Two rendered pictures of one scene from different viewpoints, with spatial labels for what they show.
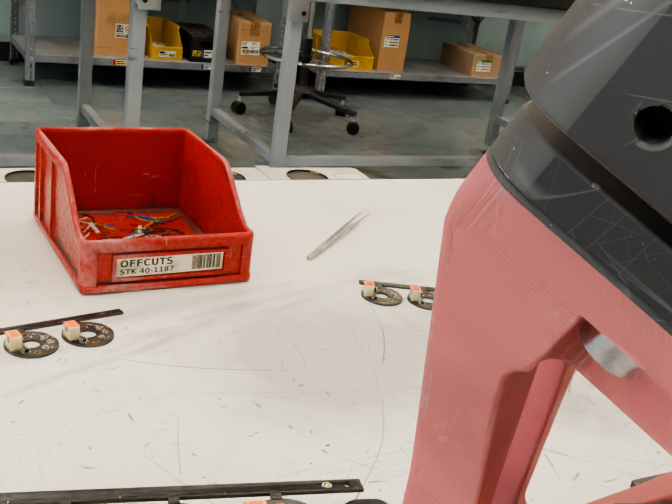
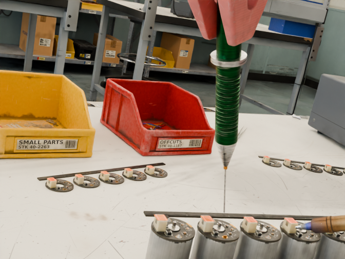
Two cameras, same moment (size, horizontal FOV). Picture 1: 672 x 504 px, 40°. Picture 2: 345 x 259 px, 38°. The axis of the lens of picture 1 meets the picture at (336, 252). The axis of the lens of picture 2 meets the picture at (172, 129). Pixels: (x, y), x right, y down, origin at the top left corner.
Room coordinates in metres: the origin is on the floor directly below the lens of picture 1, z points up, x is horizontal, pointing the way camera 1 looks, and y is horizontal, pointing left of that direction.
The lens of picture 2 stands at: (-0.09, 0.13, 0.94)
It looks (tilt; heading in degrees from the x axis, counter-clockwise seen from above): 16 degrees down; 357
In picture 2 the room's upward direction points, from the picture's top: 11 degrees clockwise
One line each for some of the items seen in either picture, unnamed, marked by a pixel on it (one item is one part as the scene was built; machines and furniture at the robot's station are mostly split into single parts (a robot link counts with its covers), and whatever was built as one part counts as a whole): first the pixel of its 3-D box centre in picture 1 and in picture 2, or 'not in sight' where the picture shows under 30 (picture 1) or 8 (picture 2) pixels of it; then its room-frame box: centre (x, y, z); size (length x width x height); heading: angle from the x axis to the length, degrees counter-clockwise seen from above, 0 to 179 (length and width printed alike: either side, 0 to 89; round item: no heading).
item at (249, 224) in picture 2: not in sight; (250, 224); (0.18, 0.06, 0.82); 0.01 x 0.01 x 0.01; 18
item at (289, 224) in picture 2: not in sight; (291, 225); (0.19, 0.04, 0.82); 0.01 x 0.01 x 0.01; 18
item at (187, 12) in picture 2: not in sight; (186, 8); (3.02, 0.01, 0.80); 0.15 x 0.12 x 0.10; 49
